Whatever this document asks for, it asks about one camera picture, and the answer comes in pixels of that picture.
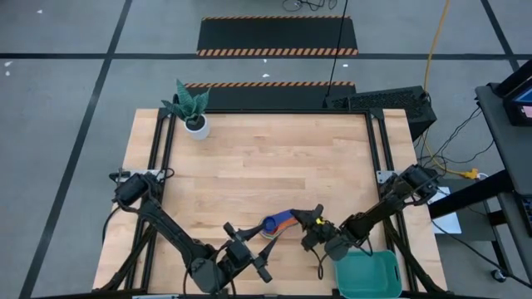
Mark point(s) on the white paper sheet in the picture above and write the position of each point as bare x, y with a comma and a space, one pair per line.
449, 224

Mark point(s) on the teal plastic basket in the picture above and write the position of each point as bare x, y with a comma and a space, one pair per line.
370, 278

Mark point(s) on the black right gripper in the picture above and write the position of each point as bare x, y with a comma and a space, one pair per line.
322, 234

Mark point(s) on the black caster wheel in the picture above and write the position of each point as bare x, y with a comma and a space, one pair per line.
497, 275

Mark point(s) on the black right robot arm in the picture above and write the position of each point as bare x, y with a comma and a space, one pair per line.
386, 207

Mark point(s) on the navy blue measuring cup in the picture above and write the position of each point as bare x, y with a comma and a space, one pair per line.
270, 224

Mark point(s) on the black laptop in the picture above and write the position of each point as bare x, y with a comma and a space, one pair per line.
519, 112

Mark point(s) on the black hazard-striped floor mat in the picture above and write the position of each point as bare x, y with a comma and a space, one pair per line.
270, 97
274, 35

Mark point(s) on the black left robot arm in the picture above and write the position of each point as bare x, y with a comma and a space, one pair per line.
166, 226

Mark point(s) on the red measuring cup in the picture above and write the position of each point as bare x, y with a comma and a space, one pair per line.
269, 238

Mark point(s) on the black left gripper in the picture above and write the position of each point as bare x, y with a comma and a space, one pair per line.
241, 251

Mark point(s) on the grey desk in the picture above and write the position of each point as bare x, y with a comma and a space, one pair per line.
511, 145

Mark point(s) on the snake plant in white pot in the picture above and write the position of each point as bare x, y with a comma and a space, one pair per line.
195, 124

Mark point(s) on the orange measuring cup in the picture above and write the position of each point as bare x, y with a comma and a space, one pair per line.
287, 229

